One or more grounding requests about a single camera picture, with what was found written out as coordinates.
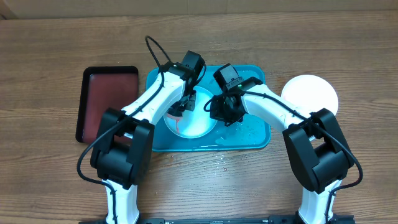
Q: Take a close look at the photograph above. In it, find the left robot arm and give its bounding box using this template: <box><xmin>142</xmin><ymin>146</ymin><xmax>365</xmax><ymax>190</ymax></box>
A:
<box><xmin>89</xmin><ymin>51</ymin><xmax>205</xmax><ymax>223</ymax></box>

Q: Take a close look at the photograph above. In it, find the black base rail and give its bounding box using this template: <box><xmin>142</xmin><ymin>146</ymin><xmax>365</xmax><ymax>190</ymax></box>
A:
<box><xmin>79</xmin><ymin>213</ymin><xmax>356</xmax><ymax>224</ymax></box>

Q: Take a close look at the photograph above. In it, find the white plate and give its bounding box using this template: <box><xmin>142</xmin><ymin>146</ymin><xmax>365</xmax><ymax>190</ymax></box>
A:
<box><xmin>281</xmin><ymin>75</ymin><xmax>339</xmax><ymax>115</ymax></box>

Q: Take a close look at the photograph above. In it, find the black tray with red liner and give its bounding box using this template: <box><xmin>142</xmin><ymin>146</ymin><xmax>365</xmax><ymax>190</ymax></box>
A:
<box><xmin>75</xmin><ymin>66</ymin><xmax>139</xmax><ymax>144</ymax></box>

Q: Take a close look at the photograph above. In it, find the green and red sponge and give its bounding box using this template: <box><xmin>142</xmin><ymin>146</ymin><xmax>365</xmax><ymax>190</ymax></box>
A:
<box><xmin>166</xmin><ymin>113</ymin><xmax>183</xmax><ymax>134</ymax></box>

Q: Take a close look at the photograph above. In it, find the teal plastic tray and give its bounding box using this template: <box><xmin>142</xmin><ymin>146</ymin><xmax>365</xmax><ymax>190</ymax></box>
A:
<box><xmin>152</xmin><ymin>65</ymin><xmax>271</xmax><ymax>152</ymax></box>

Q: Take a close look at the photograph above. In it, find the light blue plate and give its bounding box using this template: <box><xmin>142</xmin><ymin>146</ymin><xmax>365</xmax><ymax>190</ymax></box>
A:
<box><xmin>164</xmin><ymin>86</ymin><xmax>217</xmax><ymax>139</ymax></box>

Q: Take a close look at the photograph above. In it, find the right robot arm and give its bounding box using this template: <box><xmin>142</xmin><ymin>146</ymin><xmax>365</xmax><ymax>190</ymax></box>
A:
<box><xmin>204</xmin><ymin>64</ymin><xmax>358</xmax><ymax>223</ymax></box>

